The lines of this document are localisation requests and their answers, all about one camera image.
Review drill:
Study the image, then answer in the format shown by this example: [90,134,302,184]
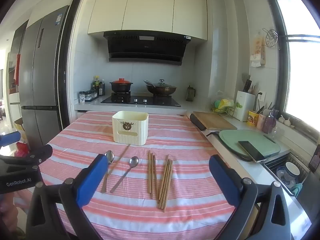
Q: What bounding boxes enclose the sink dish basket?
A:
[262,152,313,197]

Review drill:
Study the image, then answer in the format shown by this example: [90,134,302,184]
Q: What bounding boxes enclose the steel spoon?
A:
[101,150,115,193]
[110,156,139,194]

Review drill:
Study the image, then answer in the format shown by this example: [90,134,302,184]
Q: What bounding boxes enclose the cream ribbed utensil box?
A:
[112,110,149,146]

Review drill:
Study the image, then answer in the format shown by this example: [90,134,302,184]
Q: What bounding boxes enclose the cardboard box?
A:
[14,122,28,143]

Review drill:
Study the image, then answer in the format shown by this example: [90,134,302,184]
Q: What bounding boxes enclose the wooden cutting board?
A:
[192,112,238,131]

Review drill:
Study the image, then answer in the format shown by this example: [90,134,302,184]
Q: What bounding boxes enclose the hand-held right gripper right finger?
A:
[209,154,293,240]

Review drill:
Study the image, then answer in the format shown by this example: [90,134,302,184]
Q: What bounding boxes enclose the teal cloth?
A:
[291,184,303,198]

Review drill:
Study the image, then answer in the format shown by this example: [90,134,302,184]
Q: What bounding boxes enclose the hanging wall calendar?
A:
[250,31,266,68]

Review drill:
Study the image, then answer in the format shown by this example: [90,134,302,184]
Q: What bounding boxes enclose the purple bottle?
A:
[262,110,277,134]

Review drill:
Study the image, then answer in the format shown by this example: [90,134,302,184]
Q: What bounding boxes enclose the window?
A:
[269,0,320,140]

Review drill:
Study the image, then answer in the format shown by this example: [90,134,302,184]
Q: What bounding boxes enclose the rack of spice jars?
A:
[84,89,98,102]

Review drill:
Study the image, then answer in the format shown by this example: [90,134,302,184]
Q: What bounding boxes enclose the glass wok lid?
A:
[152,79,173,88]

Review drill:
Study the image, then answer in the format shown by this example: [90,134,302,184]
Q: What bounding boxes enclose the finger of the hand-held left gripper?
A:
[0,131,22,147]
[0,144,53,172]

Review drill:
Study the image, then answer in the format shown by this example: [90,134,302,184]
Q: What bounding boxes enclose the pink cup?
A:
[256,113,267,131]

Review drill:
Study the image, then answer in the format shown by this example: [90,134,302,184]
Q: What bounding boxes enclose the green cutting board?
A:
[218,129,282,162]

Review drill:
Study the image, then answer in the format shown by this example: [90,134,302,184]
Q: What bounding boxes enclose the pink striped tablecloth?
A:
[15,110,250,240]

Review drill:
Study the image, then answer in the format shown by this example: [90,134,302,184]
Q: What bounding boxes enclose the grey refrigerator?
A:
[19,5,70,153]

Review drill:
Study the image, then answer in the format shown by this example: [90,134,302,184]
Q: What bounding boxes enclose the white wall cabinet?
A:
[87,0,208,41]

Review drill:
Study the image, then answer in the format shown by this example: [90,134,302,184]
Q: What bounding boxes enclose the black range hood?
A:
[103,30,192,66]

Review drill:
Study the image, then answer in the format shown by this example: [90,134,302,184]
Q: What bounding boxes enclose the black gas stove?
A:
[100,92,181,107]

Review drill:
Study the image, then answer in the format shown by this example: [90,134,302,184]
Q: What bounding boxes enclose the bundle of wooden chopsticks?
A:
[157,154,169,204]

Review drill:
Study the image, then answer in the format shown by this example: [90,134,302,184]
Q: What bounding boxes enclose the dark wok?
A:
[144,80,177,96]

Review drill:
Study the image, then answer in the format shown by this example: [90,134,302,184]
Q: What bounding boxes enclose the white blue bowl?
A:
[285,162,300,178]

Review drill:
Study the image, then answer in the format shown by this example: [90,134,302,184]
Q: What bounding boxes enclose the metal wire trivet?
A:
[262,28,279,49]

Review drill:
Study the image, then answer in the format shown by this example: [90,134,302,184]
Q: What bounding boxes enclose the red packages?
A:
[15,140,32,157]

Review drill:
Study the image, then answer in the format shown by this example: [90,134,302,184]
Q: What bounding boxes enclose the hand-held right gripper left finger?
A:
[26,154,110,240]

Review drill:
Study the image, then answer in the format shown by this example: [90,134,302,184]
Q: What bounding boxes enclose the black padded pouch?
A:
[189,114,207,131]

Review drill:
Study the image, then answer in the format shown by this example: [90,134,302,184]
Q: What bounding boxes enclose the white knife block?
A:
[234,90,256,122]

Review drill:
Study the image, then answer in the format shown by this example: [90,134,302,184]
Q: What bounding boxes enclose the yellow green plastic bags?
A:
[212,91,237,115]

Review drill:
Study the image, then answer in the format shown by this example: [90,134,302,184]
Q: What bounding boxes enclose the black smartphone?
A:
[237,140,267,163]

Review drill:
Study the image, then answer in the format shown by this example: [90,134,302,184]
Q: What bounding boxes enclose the glass pitcher with black handle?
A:
[186,85,196,102]

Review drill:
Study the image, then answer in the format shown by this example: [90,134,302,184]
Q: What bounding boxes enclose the yellow printed cup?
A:
[247,110,260,127]

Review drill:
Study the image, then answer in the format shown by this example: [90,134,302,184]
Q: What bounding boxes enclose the black clay pot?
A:
[109,81,134,93]

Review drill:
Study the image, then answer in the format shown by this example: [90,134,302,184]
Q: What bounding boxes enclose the phone on stand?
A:
[308,144,320,173]

